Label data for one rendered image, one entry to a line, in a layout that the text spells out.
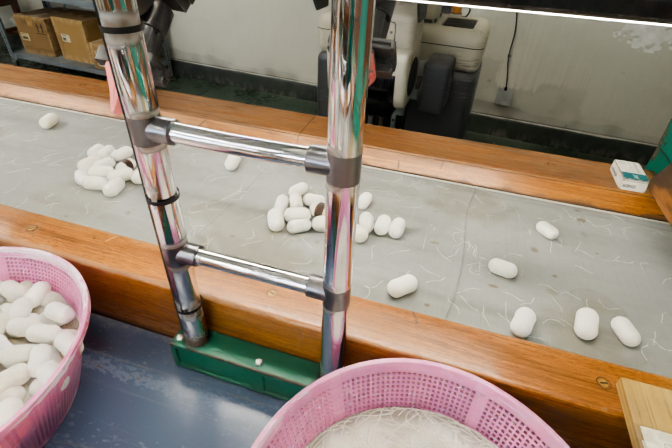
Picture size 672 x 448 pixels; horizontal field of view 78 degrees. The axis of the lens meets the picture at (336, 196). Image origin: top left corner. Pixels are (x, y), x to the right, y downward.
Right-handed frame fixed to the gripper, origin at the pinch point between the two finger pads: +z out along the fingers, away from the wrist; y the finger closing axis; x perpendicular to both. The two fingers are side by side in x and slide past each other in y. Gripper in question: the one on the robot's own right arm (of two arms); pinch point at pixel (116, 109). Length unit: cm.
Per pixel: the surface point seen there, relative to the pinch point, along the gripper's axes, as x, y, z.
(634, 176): 10, 80, -7
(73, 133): 6.5, -12.8, 3.7
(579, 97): 165, 119, -111
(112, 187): -4.2, 8.1, 13.1
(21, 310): -16.2, 13.2, 29.2
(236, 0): 156, -91, -143
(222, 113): 12.9, 10.6, -7.5
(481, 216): 6, 59, 4
